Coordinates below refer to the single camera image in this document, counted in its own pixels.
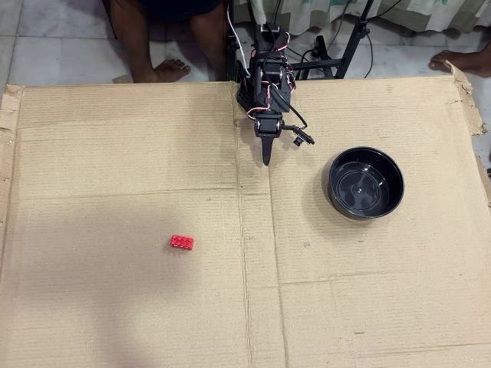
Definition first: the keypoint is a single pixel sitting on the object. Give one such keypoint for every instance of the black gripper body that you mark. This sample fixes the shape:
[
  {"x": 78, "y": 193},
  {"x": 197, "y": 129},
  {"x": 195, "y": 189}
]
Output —
[{"x": 267, "y": 126}]

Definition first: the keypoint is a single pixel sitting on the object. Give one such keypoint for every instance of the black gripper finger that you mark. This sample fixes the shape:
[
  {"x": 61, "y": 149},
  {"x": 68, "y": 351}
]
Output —
[
  {"x": 271, "y": 147},
  {"x": 264, "y": 147}
]

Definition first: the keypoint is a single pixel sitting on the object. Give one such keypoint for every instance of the red lego block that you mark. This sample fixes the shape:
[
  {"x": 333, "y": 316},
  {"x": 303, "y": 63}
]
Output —
[{"x": 182, "y": 242}]

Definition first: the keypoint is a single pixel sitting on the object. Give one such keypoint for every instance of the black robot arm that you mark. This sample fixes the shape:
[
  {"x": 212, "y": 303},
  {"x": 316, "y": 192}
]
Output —
[{"x": 264, "y": 76}]

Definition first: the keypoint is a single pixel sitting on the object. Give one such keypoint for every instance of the black round bowl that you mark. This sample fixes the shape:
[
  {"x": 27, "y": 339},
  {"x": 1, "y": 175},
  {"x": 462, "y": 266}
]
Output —
[{"x": 366, "y": 184}]

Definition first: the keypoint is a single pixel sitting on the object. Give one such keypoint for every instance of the bare lower leg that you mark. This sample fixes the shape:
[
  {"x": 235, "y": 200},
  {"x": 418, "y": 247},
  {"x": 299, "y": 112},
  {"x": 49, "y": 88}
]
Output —
[{"x": 207, "y": 38}]

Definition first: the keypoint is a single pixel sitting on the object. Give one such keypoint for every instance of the white pole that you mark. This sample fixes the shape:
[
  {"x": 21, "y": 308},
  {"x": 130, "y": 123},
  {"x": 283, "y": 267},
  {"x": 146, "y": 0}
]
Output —
[{"x": 258, "y": 11}]

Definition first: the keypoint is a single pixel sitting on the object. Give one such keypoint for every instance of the black tripod stand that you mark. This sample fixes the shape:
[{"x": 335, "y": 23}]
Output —
[{"x": 351, "y": 46}]

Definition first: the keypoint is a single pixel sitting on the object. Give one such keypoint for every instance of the brown cardboard sheet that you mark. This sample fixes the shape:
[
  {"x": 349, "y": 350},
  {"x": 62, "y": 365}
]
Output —
[{"x": 115, "y": 153}]

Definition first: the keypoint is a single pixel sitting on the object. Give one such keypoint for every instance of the dark shorts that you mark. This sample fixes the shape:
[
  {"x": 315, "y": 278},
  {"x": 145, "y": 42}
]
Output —
[{"x": 172, "y": 7}]

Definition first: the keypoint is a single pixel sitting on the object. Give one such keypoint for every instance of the bare leg with foot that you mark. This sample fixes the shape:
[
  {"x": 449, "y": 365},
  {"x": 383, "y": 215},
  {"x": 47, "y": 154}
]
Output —
[{"x": 134, "y": 42}]

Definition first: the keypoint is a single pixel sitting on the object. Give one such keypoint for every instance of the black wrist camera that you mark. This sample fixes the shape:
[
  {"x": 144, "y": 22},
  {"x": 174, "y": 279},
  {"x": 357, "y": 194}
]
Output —
[{"x": 303, "y": 136}]

